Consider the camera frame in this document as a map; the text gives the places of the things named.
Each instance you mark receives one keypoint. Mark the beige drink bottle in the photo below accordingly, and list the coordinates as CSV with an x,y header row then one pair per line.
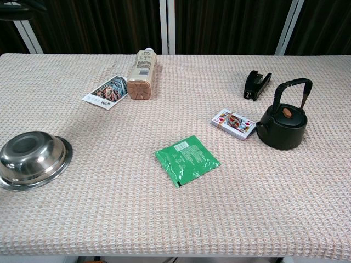
x,y
142,76

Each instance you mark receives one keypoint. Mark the pink waffle tablecloth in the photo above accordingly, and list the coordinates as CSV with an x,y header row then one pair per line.
x,y
175,208

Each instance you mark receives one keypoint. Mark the slanted white frame post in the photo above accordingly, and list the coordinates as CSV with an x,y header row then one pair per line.
x,y
289,27
27,37

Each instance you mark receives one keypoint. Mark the photo postcard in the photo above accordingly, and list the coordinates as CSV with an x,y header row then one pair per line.
x,y
105,93

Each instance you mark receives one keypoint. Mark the black stapler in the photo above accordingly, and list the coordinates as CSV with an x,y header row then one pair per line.
x,y
253,86

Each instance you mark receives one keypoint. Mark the black pleated curtain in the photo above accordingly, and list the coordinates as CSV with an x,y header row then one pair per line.
x,y
101,24
227,26
6,38
326,27

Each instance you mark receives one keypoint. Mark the playing card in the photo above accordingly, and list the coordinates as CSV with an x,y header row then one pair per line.
x,y
233,123

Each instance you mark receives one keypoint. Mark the vertical white frame post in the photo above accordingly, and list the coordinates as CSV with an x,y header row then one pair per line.
x,y
167,26

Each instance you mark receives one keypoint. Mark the black office chair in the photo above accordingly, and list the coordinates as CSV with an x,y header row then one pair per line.
x,y
16,8

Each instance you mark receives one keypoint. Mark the green foil packet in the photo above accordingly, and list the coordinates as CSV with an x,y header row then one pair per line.
x,y
186,160

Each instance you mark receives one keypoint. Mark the stainless steel bowl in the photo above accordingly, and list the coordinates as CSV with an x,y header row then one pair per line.
x,y
30,161

